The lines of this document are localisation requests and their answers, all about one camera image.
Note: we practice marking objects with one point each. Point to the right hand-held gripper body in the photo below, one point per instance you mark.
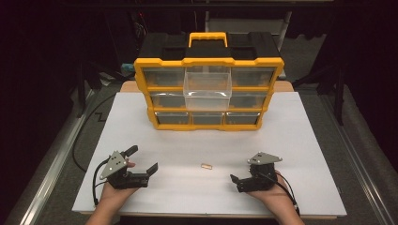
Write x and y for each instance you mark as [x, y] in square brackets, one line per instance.
[261, 175]

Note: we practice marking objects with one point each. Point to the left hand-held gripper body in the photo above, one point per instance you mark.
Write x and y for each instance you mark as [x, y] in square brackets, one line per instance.
[114, 165]

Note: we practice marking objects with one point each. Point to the clear plastic drawer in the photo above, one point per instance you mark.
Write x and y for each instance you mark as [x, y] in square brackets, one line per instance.
[207, 101]

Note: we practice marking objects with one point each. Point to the yellow black organizer cabinet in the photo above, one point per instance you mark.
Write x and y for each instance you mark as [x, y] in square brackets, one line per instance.
[206, 61]

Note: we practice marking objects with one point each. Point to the person's right hand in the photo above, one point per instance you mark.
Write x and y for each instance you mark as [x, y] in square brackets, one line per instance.
[278, 198]

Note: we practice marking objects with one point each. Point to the person's left hand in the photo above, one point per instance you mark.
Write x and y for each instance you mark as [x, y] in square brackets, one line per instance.
[114, 196]

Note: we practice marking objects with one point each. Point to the small tan cylindrical piece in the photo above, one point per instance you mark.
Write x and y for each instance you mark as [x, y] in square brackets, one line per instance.
[206, 166]

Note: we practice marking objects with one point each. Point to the white board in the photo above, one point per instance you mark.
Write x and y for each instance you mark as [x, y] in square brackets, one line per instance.
[203, 193]

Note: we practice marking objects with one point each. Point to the black stand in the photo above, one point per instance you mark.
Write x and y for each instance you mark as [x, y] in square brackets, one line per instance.
[82, 90]
[339, 100]

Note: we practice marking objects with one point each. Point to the teal object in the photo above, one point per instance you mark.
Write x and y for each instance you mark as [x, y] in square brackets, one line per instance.
[127, 69]

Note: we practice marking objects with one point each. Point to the grid of clear drawers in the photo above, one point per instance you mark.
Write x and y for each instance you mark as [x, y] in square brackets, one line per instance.
[164, 76]

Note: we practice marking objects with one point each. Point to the aluminium rail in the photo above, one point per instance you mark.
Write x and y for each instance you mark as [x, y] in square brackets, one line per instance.
[359, 175]
[53, 168]

